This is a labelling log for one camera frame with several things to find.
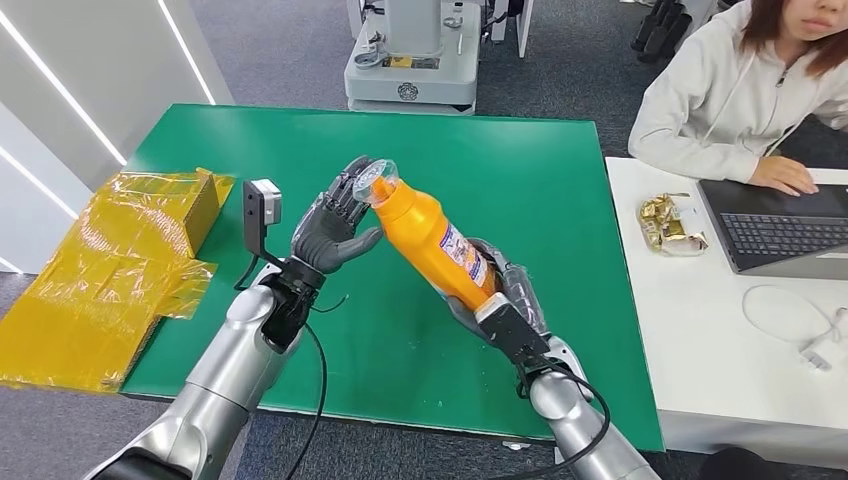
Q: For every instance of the yellow film-wrapped cardboard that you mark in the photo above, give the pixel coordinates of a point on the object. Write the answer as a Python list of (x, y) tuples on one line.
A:
[(99, 285)]

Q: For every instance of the white table foot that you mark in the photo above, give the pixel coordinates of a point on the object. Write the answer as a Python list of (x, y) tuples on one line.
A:
[(515, 445), (558, 456)]

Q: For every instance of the white robot base machine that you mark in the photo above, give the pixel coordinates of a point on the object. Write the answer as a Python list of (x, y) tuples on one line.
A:
[(411, 73)]

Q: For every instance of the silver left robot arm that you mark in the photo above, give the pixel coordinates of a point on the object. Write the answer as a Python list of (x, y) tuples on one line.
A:
[(218, 378)]

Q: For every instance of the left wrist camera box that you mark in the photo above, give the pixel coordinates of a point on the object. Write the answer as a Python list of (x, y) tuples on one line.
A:
[(262, 205)]

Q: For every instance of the grey laptop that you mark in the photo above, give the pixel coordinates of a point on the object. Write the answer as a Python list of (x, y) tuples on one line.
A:
[(775, 232)]

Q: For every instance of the person's hand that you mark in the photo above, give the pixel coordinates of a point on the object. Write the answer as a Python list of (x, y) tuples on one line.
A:
[(785, 175)]

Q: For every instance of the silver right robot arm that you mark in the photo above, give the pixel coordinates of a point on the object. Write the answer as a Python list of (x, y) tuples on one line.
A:
[(583, 424)]

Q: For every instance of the black robot legs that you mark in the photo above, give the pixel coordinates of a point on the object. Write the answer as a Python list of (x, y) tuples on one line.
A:
[(662, 33)]

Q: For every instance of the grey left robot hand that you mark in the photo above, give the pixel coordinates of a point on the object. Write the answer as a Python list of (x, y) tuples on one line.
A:
[(328, 232)]

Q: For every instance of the gold foil snack wrapper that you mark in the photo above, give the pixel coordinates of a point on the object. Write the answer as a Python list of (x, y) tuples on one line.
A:
[(666, 228)]

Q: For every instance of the orange detergent bottle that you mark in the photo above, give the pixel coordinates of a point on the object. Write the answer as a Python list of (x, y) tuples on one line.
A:
[(430, 242)]

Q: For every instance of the white panel stand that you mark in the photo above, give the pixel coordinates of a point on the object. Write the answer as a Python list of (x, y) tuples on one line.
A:
[(523, 26)]

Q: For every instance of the person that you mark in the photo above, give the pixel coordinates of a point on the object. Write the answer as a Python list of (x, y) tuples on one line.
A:
[(715, 99)]

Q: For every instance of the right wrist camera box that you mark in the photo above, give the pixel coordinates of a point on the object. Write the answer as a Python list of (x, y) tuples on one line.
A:
[(510, 328)]

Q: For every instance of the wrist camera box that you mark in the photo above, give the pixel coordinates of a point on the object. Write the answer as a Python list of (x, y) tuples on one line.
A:
[(262, 205), (510, 328)]

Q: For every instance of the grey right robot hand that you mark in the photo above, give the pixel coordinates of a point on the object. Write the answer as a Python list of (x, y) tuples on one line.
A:
[(523, 291)]

